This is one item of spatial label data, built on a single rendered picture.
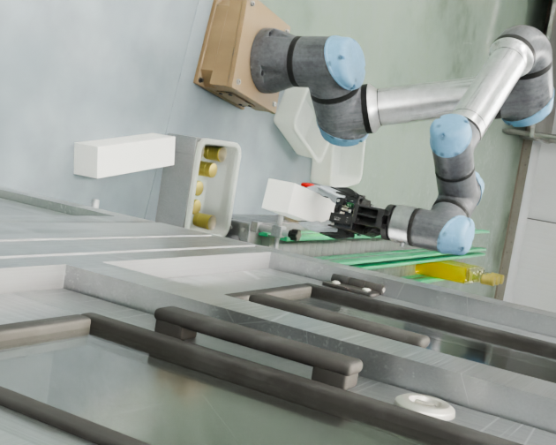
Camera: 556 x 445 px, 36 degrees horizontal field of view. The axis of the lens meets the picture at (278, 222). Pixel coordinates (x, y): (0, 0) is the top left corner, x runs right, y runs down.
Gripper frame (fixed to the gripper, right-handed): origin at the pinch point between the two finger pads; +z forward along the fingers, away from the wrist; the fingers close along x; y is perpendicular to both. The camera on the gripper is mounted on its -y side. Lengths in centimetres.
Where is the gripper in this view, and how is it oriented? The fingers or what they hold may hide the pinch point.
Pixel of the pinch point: (309, 207)
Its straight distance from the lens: 178.9
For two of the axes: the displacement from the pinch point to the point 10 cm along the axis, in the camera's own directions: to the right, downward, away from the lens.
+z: -8.6, -1.8, 4.8
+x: -2.4, 9.7, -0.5
